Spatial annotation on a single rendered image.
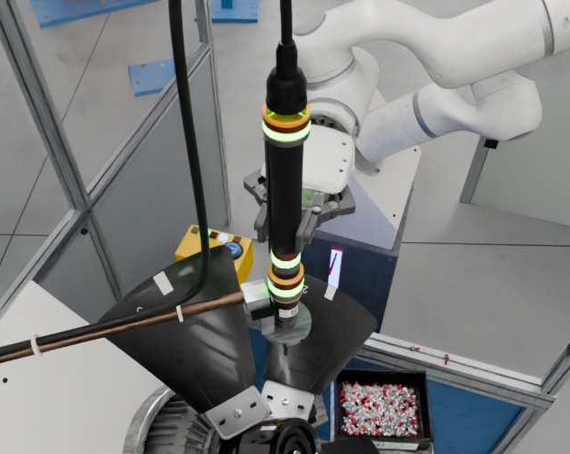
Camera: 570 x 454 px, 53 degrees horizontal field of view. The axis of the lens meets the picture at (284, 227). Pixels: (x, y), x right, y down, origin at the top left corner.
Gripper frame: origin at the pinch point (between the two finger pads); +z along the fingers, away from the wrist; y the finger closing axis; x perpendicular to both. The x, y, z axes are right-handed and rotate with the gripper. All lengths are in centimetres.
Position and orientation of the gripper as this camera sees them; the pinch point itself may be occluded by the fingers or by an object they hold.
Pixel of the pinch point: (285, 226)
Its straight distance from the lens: 63.8
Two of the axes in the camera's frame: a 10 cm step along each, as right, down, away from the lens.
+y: -9.5, -2.3, 2.0
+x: 0.0, -6.5, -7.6
